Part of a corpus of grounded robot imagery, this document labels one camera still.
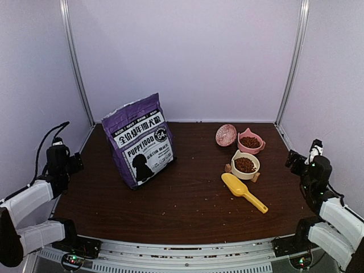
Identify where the yellow plastic food scoop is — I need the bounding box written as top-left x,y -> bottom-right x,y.
221,173 -> 268,214

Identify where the purple pet food bag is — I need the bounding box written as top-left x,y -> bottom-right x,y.
101,93 -> 176,190

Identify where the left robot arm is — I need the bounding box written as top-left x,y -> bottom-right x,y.
1,138 -> 84,267

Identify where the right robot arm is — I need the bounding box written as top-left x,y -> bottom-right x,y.
286,147 -> 363,272

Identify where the pink cat-ear pet bowl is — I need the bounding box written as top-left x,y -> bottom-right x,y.
237,128 -> 266,155

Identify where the cream cat-ear pet bowl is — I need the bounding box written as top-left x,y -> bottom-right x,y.
231,150 -> 260,180

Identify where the brown kibble in pink bowl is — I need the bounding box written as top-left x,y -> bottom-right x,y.
240,136 -> 260,149

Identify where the brown kibble in cream bowl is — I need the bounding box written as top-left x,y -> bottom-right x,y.
234,157 -> 257,173

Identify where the wooden stand under cream bowl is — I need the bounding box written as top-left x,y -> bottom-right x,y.
225,164 -> 260,183

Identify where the red patterned ceramic bowl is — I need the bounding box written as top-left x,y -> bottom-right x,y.
215,124 -> 237,147

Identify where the aluminium table edge rail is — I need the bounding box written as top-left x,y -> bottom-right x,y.
274,123 -> 328,222

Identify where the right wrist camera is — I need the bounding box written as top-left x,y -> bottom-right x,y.
304,139 -> 324,165

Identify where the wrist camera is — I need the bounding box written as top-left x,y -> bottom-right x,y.
304,139 -> 324,165
52,137 -> 64,148

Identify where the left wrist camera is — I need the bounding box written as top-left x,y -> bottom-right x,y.
52,137 -> 64,148

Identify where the black braided left cable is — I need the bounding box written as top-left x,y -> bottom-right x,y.
32,121 -> 71,185

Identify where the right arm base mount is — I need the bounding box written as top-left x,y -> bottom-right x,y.
271,227 -> 325,272

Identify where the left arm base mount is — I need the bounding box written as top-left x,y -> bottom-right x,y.
49,218 -> 102,259

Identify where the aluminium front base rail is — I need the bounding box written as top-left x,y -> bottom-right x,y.
24,224 -> 352,273

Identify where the aluminium corner post right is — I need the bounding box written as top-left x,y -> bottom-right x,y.
275,0 -> 310,127

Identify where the aluminium corner post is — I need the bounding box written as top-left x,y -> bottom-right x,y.
59,0 -> 96,127
275,0 -> 310,127

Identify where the aluminium corner post left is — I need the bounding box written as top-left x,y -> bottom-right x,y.
59,0 -> 96,127

